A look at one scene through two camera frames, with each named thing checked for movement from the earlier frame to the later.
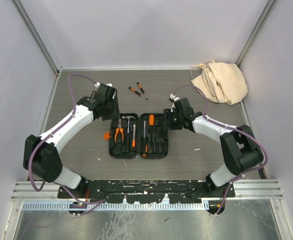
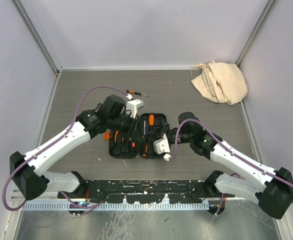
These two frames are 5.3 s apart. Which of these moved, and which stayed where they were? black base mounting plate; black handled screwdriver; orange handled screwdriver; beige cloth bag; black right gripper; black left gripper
Moved: black left gripper; black right gripper
Stayed: black handled screwdriver; orange handled screwdriver; beige cloth bag; black base mounting plate
